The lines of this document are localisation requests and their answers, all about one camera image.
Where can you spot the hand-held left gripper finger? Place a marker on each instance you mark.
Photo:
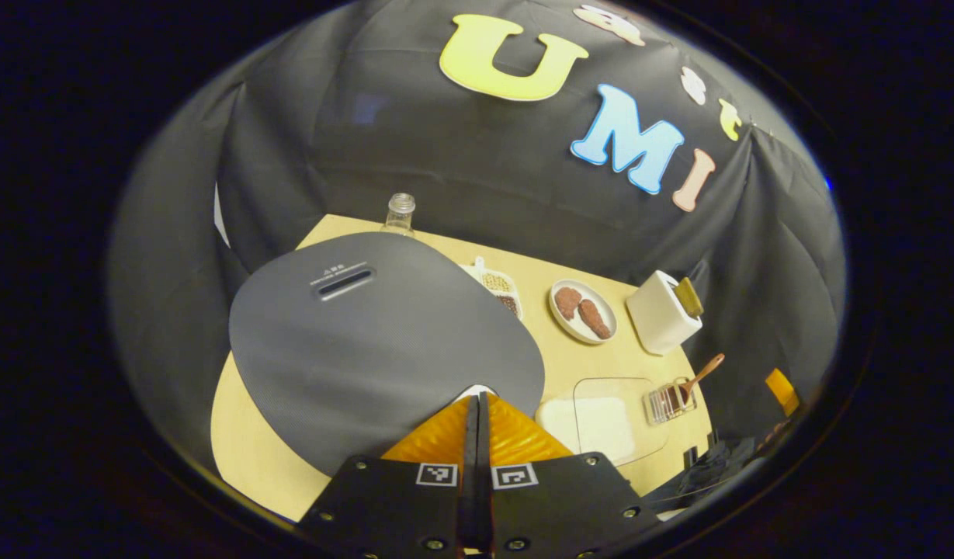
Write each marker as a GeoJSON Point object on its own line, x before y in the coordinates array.
{"type": "Point", "coordinates": [470, 435]}
{"type": "Point", "coordinates": [484, 435]}

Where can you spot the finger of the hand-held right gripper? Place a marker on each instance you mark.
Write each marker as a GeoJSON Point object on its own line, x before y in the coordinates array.
{"type": "Point", "coordinates": [782, 390]}

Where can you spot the dark wooden spoon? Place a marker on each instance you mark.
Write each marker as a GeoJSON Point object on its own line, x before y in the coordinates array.
{"type": "Point", "coordinates": [705, 373]}

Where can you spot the dark grey rice cooker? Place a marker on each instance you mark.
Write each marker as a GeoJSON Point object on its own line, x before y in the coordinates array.
{"type": "Point", "coordinates": [368, 349]}

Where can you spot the brown toast slice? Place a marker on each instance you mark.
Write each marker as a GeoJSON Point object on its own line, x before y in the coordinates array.
{"type": "Point", "coordinates": [688, 297]}

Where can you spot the dark beans pile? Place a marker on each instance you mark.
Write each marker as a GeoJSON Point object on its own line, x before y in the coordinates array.
{"type": "Point", "coordinates": [511, 304]}

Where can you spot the white toaster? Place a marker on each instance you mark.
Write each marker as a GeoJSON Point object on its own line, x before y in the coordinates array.
{"type": "Point", "coordinates": [655, 318]}

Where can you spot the yellow beans pile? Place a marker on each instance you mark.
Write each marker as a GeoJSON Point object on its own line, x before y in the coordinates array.
{"type": "Point", "coordinates": [496, 283]}

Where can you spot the brown meat piece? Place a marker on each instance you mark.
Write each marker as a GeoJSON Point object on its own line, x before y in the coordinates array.
{"type": "Point", "coordinates": [567, 303]}
{"type": "Point", "coordinates": [593, 318]}

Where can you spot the white divided dish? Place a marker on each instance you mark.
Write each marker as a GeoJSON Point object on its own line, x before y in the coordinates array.
{"type": "Point", "coordinates": [480, 272]}

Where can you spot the white round plate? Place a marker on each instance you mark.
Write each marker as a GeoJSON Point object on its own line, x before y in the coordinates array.
{"type": "Point", "coordinates": [599, 296]}

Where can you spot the small glass bottle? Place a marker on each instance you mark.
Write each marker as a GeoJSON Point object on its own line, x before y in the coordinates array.
{"type": "Point", "coordinates": [400, 208]}

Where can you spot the black backdrop cloth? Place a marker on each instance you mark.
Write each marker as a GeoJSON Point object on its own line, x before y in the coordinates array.
{"type": "Point", "coordinates": [445, 155]}

